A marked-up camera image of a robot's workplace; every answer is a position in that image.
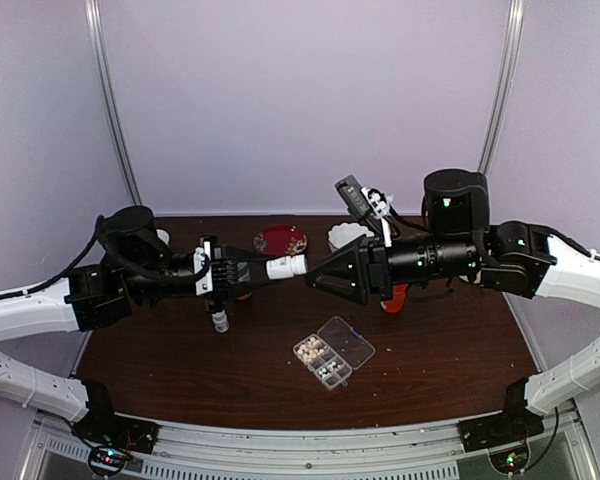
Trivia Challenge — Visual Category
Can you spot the left aluminium frame post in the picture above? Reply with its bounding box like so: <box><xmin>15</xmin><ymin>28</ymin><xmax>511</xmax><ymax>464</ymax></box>
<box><xmin>84</xmin><ymin>0</ymin><xmax>143</xmax><ymax>205</ymax></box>

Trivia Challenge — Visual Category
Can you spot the small white bottle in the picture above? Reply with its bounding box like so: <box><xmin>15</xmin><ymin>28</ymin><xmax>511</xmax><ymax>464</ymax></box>
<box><xmin>266</xmin><ymin>254</ymin><xmax>308</xmax><ymax>280</ymax></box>
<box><xmin>212</xmin><ymin>311</ymin><xmax>230</xmax><ymax>333</ymax></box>

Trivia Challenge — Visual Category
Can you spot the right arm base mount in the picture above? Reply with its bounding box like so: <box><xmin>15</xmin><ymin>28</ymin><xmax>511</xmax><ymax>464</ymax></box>
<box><xmin>458</xmin><ymin>378</ymin><xmax>545</xmax><ymax>476</ymax></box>

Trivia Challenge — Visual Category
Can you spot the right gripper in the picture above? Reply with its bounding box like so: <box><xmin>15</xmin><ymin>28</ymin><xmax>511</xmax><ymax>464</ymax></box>
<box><xmin>303</xmin><ymin>231</ymin><xmax>479</xmax><ymax>305</ymax></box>

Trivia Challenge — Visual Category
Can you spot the white scalloped dish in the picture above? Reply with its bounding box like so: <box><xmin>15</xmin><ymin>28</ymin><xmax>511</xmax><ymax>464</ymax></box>
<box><xmin>327</xmin><ymin>222</ymin><xmax>374</xmax><ymax>252</ymax></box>

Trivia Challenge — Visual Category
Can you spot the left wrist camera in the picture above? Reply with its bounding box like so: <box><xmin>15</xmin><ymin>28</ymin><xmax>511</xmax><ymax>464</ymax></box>
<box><xmin>193</xmin><ymin>235</ymin><xmax>219</xmax><ymax>297</ymax></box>

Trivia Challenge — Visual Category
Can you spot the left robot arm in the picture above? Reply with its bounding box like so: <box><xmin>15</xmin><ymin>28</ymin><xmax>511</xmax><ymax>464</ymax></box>
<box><xmin>0</xmin><ymin>206</ymin><xmax>275</xmax><ymax>444</ymax></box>

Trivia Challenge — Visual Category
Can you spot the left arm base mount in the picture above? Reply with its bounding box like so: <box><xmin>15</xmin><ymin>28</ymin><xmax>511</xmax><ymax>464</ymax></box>
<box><xmin>69</xmin><ymin>381</ymin><xmax>159</xmax><ymax>479</ymax></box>

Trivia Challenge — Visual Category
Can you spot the grey capped supplement bottle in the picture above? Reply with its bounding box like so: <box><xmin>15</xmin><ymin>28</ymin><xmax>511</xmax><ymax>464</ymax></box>
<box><xmin>236</xmin><ymin>268</ymin><xmax>252</xmax><ymax>301</ymax></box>

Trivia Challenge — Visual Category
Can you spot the aluminium frame post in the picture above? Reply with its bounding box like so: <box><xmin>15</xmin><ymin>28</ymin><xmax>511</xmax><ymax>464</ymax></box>
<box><xmin>84</xmin><ymin>0</ymin><xmax>143</xmax><ymax>205</ymax></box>
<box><xmin>478</xmin><ymin>0</ymin><xmax>525</xmax><ymax>175</ymax></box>

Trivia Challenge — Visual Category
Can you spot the clear plastic pill organizer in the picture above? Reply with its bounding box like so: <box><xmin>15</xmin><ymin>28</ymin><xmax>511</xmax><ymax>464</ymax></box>
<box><xmin>292</xmin><ymin>316</ymin><xmax>376</xmax><ymax>390</ymax></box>

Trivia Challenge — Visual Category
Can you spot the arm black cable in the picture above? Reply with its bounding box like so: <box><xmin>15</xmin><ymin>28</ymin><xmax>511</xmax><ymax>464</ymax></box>
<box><xmin>0</xmin><ymin>214</ymin><xmax>216</xmax><ymax>301</ymax></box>
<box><xmin>389</xmin><ymin>209</ymin><xmax>600</xmax><ymax>269</ymax></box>

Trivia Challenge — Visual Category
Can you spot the front aluminium rail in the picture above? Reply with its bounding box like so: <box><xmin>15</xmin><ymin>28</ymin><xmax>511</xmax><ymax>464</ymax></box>
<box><xmin>15</xmin><ymin>406</ymin><xmax>600</xmax><ymax>479</ymax></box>

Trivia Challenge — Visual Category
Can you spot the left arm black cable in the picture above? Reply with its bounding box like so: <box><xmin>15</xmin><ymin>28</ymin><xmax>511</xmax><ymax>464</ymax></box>
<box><xmin>0</xmin><ymin>214</ymin><xmax>216</xmax><ymax>301</ymax></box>

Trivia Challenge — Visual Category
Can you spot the right aluminium frame post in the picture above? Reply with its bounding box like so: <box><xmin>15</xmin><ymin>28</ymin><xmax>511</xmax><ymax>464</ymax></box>
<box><xmin>478</xmin><ymin>0</ymin><xmax>525</xmax><ymax>175</ymax></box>

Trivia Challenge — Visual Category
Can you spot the orange pill bottle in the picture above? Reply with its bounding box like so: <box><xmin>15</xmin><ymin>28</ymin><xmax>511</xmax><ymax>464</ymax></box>
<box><xmin>381</xmin><ymin>284</ymin><xmax>409</xmax><ymax>315</ymax></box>

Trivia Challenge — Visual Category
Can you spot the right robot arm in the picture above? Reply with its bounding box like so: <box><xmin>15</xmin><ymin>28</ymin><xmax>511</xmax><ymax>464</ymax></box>
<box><xmin>305</xmin><ymin>169</ymin><xmax>600</xmax><ymax>442</ymax></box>

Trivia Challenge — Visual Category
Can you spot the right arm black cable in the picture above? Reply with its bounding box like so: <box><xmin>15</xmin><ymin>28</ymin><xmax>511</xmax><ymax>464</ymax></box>
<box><xmin>389</xmin><ymin>209</ymin><xmax>600</xmax><ymax>269</ymax></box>

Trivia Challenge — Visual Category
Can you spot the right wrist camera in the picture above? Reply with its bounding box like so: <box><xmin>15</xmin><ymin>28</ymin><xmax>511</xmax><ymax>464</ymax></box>
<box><xmin>335</xmin><ymin>175</ymin><xmax>397</xmax><ymax>247</ymax></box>

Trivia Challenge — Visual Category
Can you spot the red floral plate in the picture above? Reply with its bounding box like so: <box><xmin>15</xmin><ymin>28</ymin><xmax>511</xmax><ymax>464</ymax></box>
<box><xmin>253</xmin><ymin>225</ymin><xmax>308</xmax><ymax>257</ymax></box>

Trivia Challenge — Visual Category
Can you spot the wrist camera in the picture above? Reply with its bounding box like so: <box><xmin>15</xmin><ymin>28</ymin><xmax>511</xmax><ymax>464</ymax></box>
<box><xmin>335</xmin><ymin>175</ymin><xmax>397</xmax><ymax>247</ymax></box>
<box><xmin>193</xmin><ymin>235</ymin><xmax>219</xmax><ymax>297</ymax></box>

